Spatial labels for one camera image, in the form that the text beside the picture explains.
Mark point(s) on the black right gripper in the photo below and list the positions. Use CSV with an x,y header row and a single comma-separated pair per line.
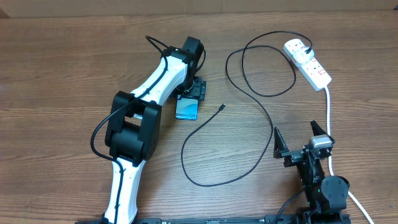
x,y
292,156

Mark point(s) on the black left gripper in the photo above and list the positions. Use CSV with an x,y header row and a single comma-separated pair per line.
x,y
197,90

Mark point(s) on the blue Samsung Galaxy smartphone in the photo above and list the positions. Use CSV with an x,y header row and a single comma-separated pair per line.
x,y
186,108

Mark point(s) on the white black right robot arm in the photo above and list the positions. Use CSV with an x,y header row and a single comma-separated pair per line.
x,y
326,195

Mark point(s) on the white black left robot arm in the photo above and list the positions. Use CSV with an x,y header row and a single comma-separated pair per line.
x,y
133,125

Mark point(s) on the white charger plug adapter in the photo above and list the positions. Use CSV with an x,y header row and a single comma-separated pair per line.
x,y
302,56

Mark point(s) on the white power extension strip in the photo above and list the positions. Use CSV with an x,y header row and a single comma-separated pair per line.
x,y
313,71

